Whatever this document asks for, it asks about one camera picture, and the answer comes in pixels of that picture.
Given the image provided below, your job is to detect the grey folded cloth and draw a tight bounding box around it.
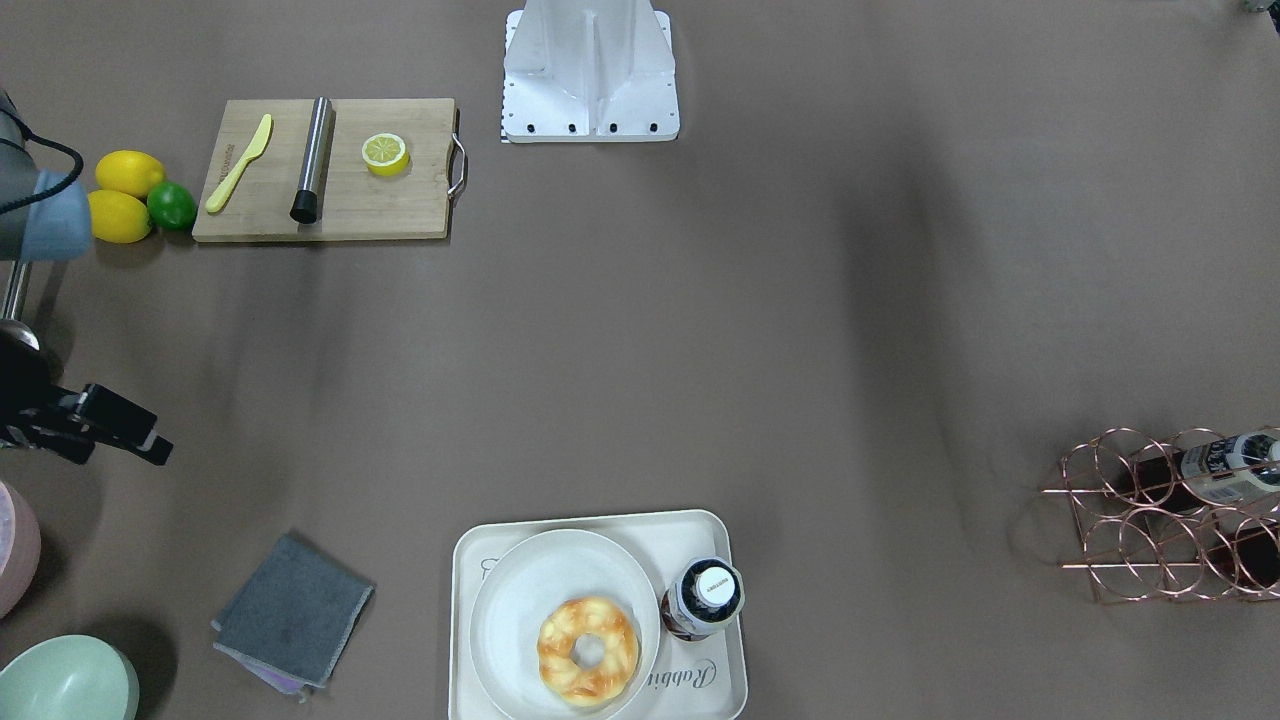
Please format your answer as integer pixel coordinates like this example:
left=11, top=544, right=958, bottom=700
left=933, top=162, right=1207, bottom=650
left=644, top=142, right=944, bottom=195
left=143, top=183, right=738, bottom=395
left=211, top=534, right=375, bottom=700

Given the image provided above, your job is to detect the yellow plastic knife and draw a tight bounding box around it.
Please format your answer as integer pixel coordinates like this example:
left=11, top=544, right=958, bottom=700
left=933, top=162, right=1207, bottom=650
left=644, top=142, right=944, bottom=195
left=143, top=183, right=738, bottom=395
left=204, top=113, right=274, bottom=214

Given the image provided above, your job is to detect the metal ice scoop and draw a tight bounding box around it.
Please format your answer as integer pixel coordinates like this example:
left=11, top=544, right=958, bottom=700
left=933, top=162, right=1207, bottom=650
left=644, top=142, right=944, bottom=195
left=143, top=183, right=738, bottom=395
left=1, top=261, right=41, bottom=351

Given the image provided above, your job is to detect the bamboo cutting board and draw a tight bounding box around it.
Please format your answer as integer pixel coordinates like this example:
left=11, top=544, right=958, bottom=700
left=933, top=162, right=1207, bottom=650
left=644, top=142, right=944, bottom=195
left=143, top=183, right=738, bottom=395
left=192, top=97, right=465, bottom=243

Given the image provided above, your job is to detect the bottle lying in rack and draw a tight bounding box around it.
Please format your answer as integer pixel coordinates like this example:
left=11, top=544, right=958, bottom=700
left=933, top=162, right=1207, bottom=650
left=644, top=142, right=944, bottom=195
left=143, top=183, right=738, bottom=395
left=1133, top=429, right=1279, bottom=514

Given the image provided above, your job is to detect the half lemon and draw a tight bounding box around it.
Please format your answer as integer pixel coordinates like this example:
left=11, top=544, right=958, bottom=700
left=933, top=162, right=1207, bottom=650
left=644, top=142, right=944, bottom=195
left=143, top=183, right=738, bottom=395
left=361, top=132, right=411, bottom=177

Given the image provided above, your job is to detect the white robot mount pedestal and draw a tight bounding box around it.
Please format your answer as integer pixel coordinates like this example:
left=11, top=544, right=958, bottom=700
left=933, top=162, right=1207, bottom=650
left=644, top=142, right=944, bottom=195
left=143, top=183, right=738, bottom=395
left=500, top=1, right=681, bottom=143

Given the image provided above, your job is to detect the upper whole lemon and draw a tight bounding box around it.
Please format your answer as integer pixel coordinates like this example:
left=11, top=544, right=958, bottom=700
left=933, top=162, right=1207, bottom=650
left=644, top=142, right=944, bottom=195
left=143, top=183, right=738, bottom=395
left=93, top=149, right=166, bottom=200

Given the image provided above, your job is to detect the cream rabbit tray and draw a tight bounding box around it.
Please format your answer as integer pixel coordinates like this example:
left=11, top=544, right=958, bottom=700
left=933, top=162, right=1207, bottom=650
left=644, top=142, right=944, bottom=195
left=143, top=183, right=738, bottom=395
left=448, top=509, right=749, bottom=719

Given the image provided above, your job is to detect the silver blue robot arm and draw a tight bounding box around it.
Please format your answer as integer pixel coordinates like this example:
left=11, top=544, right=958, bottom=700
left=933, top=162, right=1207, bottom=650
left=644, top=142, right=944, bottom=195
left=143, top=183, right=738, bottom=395
left=1, top=95, right=173, bottom=466

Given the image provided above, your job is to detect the mint green bowl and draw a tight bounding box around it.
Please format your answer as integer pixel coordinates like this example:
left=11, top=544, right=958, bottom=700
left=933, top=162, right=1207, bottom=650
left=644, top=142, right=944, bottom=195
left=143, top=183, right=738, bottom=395
left=1, top=635, right=140, bottom=719

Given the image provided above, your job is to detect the steel cylinder with black tip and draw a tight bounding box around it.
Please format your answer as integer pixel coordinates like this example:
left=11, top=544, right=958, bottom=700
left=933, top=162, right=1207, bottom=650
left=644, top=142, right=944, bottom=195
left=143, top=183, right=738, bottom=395
left=289, top=96, right=337, bottom=225

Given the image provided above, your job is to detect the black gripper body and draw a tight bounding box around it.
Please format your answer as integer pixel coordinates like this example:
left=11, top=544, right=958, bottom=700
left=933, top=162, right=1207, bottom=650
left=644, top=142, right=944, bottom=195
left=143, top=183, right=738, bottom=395
left=1, top=331, right=96, bottom=465

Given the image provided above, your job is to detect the dark drink bottle white cap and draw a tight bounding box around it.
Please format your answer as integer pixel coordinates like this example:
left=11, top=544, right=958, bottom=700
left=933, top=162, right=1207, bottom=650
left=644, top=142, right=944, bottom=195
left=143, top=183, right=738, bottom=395
left=659, top=556, right=745, bottom=642

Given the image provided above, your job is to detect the green lime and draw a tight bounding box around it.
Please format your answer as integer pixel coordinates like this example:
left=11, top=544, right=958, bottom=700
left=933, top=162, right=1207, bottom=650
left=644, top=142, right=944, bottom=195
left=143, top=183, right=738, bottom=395
left=145, top=181, right=198, bottom=232

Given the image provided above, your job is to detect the copper wire bottle rack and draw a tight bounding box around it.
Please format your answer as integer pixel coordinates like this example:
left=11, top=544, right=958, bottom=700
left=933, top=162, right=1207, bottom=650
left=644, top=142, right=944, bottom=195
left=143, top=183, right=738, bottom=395
left=1044, top=425, right=1277, bottom=605

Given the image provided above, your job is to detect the whole lemon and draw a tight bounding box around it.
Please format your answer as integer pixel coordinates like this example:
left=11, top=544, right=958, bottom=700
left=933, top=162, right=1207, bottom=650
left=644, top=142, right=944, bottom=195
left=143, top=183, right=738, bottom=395
left=93, top=149, right=166, bottom=200
left=87, top=190, right=154, bottom=243

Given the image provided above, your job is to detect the cream round plate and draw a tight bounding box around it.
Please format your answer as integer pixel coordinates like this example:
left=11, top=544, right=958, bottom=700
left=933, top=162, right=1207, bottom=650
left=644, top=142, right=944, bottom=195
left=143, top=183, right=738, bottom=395
left=468, top=529, right=663, bottom=719

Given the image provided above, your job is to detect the glazed donut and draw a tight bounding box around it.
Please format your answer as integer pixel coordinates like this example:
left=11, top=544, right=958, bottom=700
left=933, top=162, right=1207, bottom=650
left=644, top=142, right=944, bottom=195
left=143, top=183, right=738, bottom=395
left=536, top=596, right=640, bottom=708

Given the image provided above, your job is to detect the lower whole lemon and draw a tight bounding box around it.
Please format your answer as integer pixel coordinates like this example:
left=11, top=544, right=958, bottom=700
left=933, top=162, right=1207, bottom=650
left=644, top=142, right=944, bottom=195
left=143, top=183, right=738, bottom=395
left=87, top=190, right=154, bottom=243

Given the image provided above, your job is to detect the pink bowl with ice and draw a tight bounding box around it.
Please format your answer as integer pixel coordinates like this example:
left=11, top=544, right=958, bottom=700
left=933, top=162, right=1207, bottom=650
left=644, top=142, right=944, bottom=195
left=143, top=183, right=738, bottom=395
left=1, top=482, right=41, bottom=619

